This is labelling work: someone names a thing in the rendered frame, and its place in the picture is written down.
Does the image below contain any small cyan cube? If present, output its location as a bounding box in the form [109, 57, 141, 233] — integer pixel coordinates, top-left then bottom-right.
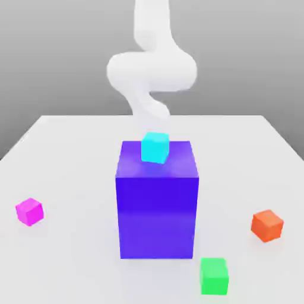
[141, 132, 170, 165]

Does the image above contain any small magenta cube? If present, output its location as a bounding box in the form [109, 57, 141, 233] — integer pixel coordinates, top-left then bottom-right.
[15, 197, 45, 227]

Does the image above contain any small orange cube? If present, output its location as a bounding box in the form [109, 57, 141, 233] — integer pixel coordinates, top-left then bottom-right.
[251, 209, 285, 243]

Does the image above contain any small green cube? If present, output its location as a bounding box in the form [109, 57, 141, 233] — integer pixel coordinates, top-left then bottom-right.
[199, 257, 229, 296]

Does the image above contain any large purple box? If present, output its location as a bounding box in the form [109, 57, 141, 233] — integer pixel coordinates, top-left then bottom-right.
[115, 140, 200, 260]

